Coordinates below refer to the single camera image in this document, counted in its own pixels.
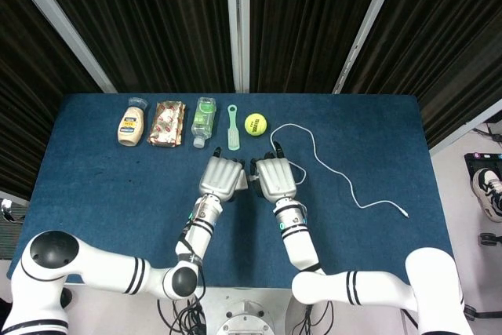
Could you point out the blue fabric table cloth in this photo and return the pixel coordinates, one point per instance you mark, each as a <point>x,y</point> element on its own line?
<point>117,194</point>

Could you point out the white power adapter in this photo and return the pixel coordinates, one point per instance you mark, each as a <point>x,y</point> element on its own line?
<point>246,182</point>

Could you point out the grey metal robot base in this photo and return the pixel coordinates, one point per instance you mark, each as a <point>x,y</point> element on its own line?
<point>245,313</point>

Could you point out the white black sneaker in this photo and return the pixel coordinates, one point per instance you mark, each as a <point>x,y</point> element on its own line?
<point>488,194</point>

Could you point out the dark pleated curtain panel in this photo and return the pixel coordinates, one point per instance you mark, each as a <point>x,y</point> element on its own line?
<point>306,21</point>
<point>27,88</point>
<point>157,21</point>
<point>439,37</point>

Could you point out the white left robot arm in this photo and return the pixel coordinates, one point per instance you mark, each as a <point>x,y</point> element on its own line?
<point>106,268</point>

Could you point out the clear green-label water bottle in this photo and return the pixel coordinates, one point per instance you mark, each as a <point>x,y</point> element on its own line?
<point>204,121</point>

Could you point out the yellow tennis ball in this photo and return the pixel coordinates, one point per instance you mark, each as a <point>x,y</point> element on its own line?
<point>256,124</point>

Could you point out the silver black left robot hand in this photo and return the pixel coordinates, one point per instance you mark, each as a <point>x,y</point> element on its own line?
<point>220,176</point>

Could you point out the black device with lights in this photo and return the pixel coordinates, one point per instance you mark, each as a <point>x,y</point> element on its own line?
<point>484,160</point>

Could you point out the white upright frame post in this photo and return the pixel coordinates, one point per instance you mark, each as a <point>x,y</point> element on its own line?
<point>237,25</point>

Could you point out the brown red-printed snack packet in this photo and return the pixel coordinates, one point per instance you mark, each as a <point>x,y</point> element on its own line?
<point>166,125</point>

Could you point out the pale green clip tool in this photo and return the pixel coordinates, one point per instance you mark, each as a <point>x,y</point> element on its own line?
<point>233,137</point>

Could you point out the black chair caster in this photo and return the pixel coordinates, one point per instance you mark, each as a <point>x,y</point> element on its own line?
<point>490,239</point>

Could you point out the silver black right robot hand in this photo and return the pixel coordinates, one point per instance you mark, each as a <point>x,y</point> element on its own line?
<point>276,176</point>

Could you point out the cream mayonnaise squeeze bottle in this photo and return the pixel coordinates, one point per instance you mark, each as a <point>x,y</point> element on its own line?
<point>131,127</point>

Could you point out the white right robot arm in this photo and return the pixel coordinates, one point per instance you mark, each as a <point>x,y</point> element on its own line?
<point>376,284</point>

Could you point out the white slanted frame post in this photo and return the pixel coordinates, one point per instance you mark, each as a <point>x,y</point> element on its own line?
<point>366,25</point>
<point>466,131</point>
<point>59,23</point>

